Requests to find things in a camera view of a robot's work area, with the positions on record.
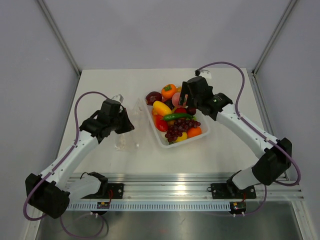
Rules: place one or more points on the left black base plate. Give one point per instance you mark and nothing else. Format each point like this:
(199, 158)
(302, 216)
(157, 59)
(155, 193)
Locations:
(113, 190)

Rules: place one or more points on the small circuit board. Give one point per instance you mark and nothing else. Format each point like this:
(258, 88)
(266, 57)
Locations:
(238, 207)
(103, 205)

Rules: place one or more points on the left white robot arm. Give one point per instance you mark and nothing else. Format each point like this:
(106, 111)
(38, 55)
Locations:
(48, 191)

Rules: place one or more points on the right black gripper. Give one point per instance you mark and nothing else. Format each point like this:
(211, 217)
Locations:
(185, 91)

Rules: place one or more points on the orange persimmon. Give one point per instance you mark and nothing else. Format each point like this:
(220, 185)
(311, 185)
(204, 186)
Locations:
(168, 91)

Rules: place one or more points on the right small circuit board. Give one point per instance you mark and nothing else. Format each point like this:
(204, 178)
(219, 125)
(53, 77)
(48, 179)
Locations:
(238, 207)

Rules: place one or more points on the aluminium mounting rail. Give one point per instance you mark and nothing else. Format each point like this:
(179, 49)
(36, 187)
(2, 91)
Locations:
(171, 187)

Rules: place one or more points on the pink peach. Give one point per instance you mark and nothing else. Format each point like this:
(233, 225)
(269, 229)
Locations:
(175, 99)

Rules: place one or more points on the aluminium frame post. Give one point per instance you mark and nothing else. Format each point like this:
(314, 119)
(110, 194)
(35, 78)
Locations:
(58, 35)
(286, 14)

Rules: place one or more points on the orange tangerine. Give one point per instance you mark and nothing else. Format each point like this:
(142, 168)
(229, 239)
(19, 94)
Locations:
(194, 131)

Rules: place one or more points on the right aluminium frame post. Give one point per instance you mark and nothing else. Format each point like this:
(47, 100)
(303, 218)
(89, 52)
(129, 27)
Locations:
(286, 14)

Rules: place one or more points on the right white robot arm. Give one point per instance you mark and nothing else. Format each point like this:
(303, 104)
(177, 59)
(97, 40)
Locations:
(273, 154)

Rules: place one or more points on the purple grape bunch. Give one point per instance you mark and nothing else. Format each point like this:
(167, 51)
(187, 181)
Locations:
(176, 127)

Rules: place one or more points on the left small circuit board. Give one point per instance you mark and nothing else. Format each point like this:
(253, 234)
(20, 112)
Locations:
(103, 205)

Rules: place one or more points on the dark red fig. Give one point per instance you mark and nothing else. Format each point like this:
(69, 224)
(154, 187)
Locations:
(191, 111)

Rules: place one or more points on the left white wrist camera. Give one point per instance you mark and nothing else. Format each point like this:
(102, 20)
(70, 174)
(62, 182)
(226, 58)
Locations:
(118, 98)

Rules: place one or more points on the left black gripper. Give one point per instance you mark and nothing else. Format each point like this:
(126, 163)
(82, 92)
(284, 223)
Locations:
(128, 126)

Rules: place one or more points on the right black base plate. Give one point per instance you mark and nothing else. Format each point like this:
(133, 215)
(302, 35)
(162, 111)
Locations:
(224, 191)

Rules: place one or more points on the left aluminium frame post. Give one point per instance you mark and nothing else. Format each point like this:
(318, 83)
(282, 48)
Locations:
(58, 35)

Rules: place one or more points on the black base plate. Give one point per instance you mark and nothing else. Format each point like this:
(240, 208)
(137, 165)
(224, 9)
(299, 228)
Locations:
(113, 190)
(224, 191)

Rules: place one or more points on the white plastic food tray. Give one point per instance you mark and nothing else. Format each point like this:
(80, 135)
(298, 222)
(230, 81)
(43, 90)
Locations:
(160, 135)

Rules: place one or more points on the dark purple plum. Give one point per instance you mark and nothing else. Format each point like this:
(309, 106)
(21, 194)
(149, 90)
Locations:
(169, 103)

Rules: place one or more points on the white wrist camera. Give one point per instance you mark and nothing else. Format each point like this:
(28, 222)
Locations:
(118, 98)
(203, 73)

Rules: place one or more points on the white slotted cable duct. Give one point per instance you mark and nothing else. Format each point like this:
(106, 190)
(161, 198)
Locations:
(153, 206)

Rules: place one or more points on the dark red apple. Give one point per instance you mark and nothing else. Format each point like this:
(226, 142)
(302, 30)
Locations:
(152, 97)

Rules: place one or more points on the green chili pepper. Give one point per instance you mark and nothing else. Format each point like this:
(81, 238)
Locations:
(175, 116)

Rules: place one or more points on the yellow orange bell pepper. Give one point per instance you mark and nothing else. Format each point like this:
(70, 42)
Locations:
(161, 108)

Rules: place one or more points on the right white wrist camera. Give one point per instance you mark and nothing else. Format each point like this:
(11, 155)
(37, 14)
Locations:
(203, 73)

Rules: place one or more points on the red orange bell pepper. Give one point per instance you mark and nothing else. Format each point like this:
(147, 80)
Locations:
(160, 123)

